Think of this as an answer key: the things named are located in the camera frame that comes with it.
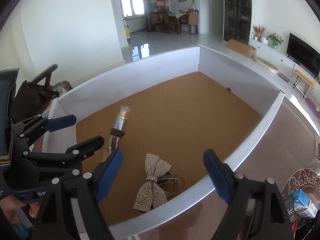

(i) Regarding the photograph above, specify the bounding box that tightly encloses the black rectangular box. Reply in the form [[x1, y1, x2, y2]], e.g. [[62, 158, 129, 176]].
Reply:
[[283, 193, 295, 222]]

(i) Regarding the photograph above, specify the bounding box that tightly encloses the blue white ointment box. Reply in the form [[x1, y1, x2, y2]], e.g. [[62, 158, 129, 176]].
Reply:
[[293, 189, 318, 220]]

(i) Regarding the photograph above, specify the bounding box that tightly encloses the gold cosmetic tube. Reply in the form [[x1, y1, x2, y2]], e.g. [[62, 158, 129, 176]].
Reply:
[[101, 106, 131, 162]]

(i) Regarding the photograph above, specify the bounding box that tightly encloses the rhinestone bow hair clip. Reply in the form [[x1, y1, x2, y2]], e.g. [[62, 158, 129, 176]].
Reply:
[[133, 153, 171, 212]]

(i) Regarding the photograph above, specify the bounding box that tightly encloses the gold pearl hair claw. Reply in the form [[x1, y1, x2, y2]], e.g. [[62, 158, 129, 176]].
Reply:
[[157, 172, 185, 200]]

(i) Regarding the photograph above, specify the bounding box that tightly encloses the person left hand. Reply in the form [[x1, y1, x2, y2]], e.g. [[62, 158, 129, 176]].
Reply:
[[0, 194, 42, 221]]

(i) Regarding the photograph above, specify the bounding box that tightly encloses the white cardboard box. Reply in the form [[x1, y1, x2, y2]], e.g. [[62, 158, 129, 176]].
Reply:
[[42, 46, 285, 239]]

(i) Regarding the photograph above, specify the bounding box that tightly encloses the wooden bench stool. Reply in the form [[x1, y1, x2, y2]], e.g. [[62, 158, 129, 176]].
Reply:
[[293, 70, 315, 98]]

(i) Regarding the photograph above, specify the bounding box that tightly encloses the white tv cabinet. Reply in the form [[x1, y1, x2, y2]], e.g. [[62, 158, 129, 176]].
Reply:
[[249, 38, 319, 87]]

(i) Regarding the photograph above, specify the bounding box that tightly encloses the brown cardboard carton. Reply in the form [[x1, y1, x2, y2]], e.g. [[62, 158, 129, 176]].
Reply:
[[227, 40, 257, 58]]

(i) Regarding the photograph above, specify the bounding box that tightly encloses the black flat television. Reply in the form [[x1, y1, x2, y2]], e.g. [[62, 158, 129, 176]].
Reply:
[[286, 33, 320, 77]]

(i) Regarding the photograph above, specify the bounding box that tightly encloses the green potted plant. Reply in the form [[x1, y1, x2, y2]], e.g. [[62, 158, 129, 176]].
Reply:
[[267, 33, 284, 50]]

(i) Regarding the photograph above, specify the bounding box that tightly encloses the dining table with chairs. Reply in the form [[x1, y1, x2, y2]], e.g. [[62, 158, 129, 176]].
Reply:
[[150, 9, 199, 35]]

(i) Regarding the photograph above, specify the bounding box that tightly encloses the red flower vase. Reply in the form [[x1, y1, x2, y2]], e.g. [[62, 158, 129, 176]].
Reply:
[[253, 24, 266, 41]]

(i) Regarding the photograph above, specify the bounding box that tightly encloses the dark display cabinet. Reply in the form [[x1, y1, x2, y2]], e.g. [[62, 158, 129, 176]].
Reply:
[[223, 0, 252, 44]]

